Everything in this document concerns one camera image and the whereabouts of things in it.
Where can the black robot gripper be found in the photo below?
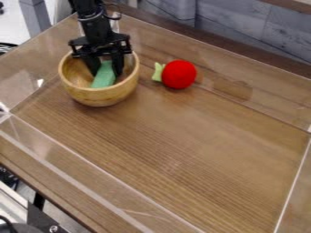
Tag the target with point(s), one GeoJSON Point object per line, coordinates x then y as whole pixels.
{"type": "Point", "coordinates": [115, 46]}

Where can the green rectangular block stick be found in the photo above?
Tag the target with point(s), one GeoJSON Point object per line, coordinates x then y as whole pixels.
{"type": "Point", "coordinates": [104, 78]}

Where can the light wooden bowl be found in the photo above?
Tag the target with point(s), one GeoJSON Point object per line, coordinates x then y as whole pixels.
{"type": "Point", "coordinates": [76, 80]}

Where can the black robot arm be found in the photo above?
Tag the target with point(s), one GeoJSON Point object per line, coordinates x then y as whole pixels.
{"type": "Point", "coordinates": [100, 41]}

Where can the red felt tomato toy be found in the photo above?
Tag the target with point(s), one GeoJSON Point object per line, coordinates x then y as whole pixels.
{"type": "Point", "coordinates": [177, 74]}

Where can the black table leg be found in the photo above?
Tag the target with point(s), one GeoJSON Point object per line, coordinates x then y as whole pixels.
{"type": "Point", "coordinates": [39, 201]}

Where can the grey post at back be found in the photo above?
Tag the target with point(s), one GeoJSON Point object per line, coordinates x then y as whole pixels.
{"type": "Point", "coordinates": [34, 10]}

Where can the clear acrylic tray enclosure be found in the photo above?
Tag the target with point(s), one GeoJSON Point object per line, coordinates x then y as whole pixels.
{"type": "Point", "coordinates": [211, 159]}

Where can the black bracket with bolt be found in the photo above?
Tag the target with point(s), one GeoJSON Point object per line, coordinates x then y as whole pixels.
{"type": "Point", "coordinates": [42, 221]}

